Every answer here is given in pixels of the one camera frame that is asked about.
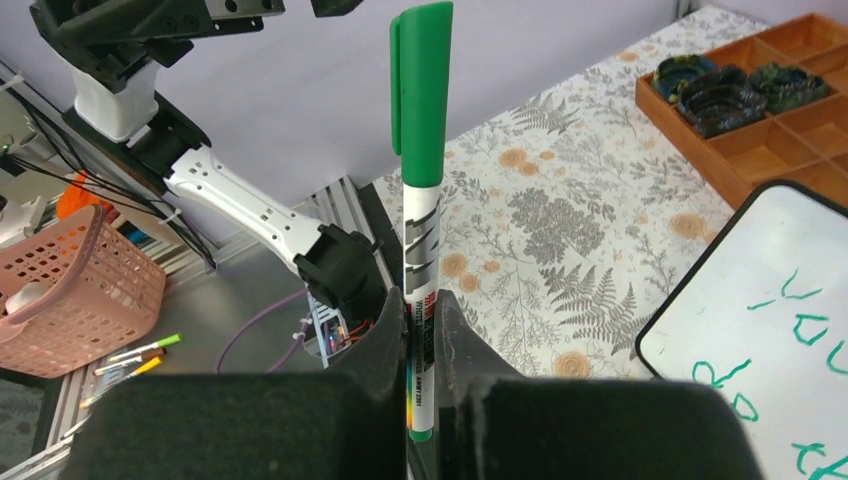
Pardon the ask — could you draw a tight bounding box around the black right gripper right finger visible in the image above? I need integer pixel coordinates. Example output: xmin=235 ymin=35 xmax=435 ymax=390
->
xmin=434 ymin=290 xmax=762 ymax=479

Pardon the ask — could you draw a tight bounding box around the floral tablecloth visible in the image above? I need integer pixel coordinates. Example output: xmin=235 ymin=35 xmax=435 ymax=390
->
xmin=372 ymin=5 xmax=773 ymax=382

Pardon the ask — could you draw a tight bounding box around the black framed whiteboard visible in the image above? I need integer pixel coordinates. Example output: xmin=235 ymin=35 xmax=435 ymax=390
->
xmin=635 ymin=181 xmax=847 ymax=479

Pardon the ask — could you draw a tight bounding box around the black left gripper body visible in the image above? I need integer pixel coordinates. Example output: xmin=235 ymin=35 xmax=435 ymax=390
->
xmin=29 ymin=0 xmax=366 ymax=94

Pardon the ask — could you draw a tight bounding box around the white whiteboard marker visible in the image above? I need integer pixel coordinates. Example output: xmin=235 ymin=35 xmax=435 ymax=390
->
xmin=403 ymin=185 xmax=440 ymax=443

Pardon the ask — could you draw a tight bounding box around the yellow marker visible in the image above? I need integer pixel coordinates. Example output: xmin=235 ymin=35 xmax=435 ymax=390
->
xmin=79 ymin=356 xmax=162 ymax=409

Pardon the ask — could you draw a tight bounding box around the green marker cap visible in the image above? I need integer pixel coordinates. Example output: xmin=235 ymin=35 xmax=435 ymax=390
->
xmin=389 ymin=1 xmax=454 ymax=188

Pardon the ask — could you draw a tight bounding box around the orange marker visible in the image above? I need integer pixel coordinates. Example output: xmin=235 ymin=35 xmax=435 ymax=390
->
xmin=93 ymin=348 xmax=167 ymax=376

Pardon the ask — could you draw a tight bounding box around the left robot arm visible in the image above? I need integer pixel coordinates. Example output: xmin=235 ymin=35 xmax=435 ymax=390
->
xmin=29 ymin=0 xmax=387 ymax=324

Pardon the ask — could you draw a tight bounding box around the wooden compartment tray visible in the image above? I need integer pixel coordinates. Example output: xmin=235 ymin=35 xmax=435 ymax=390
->
xmin=635 ymin=13 xmax=847 ymax=208

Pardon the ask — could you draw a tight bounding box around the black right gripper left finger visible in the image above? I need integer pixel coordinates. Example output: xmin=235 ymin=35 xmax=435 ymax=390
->
xmin=61 ymin=288 xmax=407 ymax=479

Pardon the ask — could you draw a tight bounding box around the green highlighter marker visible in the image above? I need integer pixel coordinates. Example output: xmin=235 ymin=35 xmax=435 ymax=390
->
xmin=107 ymin=334 xmax=183 ymax=363

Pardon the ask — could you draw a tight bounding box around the pink plastic basket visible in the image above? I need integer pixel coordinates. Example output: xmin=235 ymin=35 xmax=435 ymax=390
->
xmin=1 ymin=206 xmax=167 ymax=379

